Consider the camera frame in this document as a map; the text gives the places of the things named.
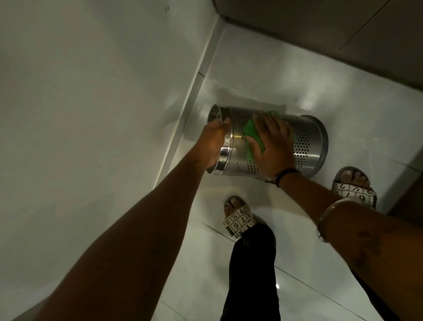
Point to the person's right hand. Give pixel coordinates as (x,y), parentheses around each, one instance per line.
(276,145)

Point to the person's left hand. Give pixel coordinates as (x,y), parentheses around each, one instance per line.
(210,144)

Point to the person's right thumb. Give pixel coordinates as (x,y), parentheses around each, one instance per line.
(253,143)

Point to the person's left thumb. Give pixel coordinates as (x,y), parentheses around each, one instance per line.
(223,123)

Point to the green cleaning cloth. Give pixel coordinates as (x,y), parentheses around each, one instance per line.
(252,132)

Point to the perforated steel waste bin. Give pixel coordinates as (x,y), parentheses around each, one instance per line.
(307,145)

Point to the person's left forearm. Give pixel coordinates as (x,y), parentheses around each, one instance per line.
(125,244)

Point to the person's right forearm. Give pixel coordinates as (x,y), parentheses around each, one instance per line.
(360,231)

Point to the dark wrist thread band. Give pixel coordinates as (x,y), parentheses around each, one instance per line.
(285,175)

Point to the person's left foot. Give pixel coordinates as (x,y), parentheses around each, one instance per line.
(234,204)

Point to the person's foot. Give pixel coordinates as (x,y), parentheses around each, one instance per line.
(234,204)
(353,178)

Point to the white patterned slide sandal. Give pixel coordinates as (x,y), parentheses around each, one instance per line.
(238,222)
(355,191)

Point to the silver metal bangle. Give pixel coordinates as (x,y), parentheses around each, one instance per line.
(330,211)

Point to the person's right foot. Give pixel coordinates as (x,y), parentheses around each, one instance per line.
(353,178)

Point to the person's black trouser leg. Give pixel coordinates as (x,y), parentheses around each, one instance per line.
(251,277)
(376,297)

